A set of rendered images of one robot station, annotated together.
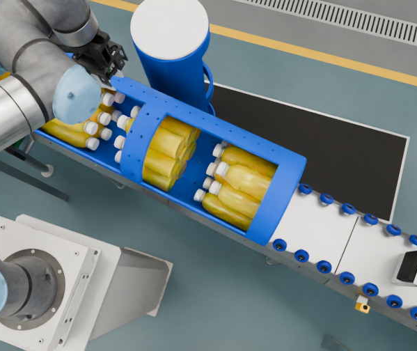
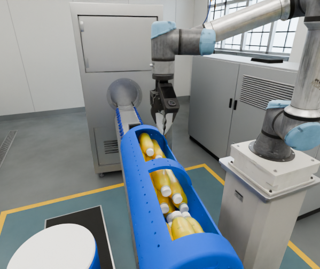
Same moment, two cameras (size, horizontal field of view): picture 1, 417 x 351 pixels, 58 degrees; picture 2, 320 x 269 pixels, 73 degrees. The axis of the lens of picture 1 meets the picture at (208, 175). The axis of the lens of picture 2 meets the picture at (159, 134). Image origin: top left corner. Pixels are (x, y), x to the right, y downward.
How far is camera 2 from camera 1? 1.29 m
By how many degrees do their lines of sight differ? 77
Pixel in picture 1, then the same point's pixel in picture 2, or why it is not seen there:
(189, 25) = (49, 239)
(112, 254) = (224, 160)
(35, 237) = (256, 159)
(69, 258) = (242, 146)
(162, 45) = (80, 244)
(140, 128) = (164, 162)
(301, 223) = not seen: hidden behind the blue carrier
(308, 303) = not seen: hidden behind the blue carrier
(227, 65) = not seen: outside the picture
